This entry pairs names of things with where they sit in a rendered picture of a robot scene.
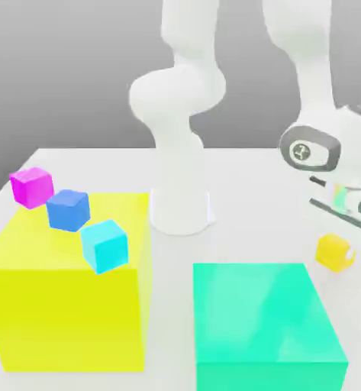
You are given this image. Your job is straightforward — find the small blue cube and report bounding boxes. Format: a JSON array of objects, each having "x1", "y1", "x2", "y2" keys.
[{"x1": 45, "y1": 189, "x2": 92, "y2": 233}]

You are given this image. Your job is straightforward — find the large yellow box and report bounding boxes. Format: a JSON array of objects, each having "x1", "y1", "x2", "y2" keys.
[{"x1": 0, "y1": 192, "x2": 153, "y2": 373}]

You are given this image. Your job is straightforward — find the small yellow cube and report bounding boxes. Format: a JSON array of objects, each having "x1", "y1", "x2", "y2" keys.
[{"x1": 315, "y1": 233, "x2": 357, "y2": 273}]

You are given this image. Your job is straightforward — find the small cyan cube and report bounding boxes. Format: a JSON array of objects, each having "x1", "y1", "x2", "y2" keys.
[{"x1": 79, "y1": 218, "x2": 130, "y2": 275}]

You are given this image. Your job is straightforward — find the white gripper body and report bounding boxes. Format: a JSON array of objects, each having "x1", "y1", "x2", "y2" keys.
[{"x1": 308, "y1": 196, "x2": 361, "y2": 245}]

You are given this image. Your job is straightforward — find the small magenta cube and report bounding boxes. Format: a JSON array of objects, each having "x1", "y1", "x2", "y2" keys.
[{"x1": 8, "y1": 166, "x2": 55, "y2": 211}]

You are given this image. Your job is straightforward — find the large turquoise box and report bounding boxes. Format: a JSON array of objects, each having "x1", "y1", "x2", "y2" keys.
[{"x1": 192, "y1": 262, "x2": 350, "y2": 391}]

